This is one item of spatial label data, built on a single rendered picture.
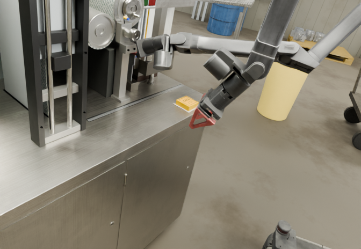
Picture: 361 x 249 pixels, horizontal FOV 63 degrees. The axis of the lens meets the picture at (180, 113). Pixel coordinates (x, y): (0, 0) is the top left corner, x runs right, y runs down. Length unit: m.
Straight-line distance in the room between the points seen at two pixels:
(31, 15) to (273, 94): 2.77
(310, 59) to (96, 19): 0.73
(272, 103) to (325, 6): 4.45
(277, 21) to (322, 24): 6.80
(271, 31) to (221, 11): 5.44
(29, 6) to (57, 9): 0.10
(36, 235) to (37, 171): 0.19
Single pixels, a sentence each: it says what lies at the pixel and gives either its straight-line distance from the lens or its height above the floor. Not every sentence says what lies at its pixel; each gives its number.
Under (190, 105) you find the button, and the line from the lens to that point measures 1.20.
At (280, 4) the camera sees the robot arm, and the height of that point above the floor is 1.41.
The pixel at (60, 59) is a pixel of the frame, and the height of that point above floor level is 1.16.
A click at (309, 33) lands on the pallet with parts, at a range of 7.11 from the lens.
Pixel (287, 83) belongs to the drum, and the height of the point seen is 0.45.
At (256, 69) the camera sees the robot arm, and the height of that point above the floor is 1.26.
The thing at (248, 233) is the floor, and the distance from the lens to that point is 2.04.
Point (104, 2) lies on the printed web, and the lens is 1.14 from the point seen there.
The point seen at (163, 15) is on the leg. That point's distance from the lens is 2.08.
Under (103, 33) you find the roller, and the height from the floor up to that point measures 1.17.
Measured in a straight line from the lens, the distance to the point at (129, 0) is 1.10.
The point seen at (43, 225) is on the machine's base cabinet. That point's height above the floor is 0.75.
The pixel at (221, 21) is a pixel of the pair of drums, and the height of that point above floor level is 0.28.
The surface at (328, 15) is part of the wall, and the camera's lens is 7.49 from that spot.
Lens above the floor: 1.49
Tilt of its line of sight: 30 degrees down
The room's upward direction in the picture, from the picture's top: 12 degrees clockwise
